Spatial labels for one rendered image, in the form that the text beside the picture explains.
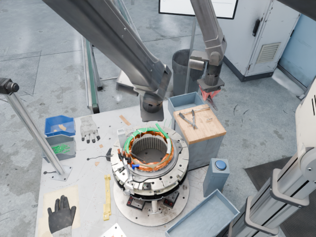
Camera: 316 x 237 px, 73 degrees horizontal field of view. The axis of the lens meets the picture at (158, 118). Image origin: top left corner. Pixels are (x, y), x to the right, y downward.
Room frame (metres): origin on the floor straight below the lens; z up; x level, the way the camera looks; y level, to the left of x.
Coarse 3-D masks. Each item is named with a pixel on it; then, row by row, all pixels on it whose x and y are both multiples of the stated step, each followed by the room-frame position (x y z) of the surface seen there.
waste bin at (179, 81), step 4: (176, 76) 2.01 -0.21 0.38; (180, 76) 1.97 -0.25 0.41; (184, 76) 1.95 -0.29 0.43; (200, 76) 2.00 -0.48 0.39; (176, 80) 2.01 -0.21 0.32; (180, 80) 1.97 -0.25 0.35; (184, 80) 1.95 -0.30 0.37; (196, 80) 1.96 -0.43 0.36; (176, 84) 2.01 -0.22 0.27; (180, 84) 1.97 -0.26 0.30; (184, 84) 1.95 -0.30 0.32; (192, 84) 1.95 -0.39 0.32; (196, 84) 1.97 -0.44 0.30; (176, 88) 2.01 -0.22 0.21; (180, 88) 1.97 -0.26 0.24; (184, 88) 1.95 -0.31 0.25; (188, 88) 1.95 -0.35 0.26; (192, 88) 1.96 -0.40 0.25; (196, 88) 1.99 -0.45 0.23; (176, 92) 2.01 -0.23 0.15; (180, 92) 1.98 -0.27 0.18; (184, 92) 1.96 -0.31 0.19; (188, 92) 1.95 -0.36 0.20; (192, 92) 1.96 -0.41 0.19
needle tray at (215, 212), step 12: (216, 192) 0.35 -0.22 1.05; (204, 204) 0.32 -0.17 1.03; (216, 204) 0.32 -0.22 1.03; (228, 204) 0.31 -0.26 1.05; (192, 216) 0.27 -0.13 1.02; (204, 216) 0.27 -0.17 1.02; (216, 216) 0.27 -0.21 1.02; (228, 216) 0.27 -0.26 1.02; (168, 228) 0.22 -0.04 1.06; (180, 228) 0.23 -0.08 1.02; (192, 228) 0.23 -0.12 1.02; (204, 228) 0.23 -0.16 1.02; (216, 228) 0.23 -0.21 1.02
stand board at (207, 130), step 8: (176, 112) 0.76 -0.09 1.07; (184, 112) 0.76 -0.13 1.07; (200, 112) 0.76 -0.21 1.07; (208, 112) 0.76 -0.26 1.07; (176, 120) 0.72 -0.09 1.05; (184, 120) 0.71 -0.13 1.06; (192, 120) 0.71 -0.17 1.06; (200, 120) 0.71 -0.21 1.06; (216, 120) 0.71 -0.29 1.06; (184, 128) 0.66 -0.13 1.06; (192, 128) 0.66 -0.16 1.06; (200, 128) 0.66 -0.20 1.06; (208, 128) 0.66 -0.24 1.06; (216, 128) 0.66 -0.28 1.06; (184, 136) 0.62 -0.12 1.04; (192, 136) 0.61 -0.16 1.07; (200, 136) 0.61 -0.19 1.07; (208, 136) 0.61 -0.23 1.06; (216, 136) 0.62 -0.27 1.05
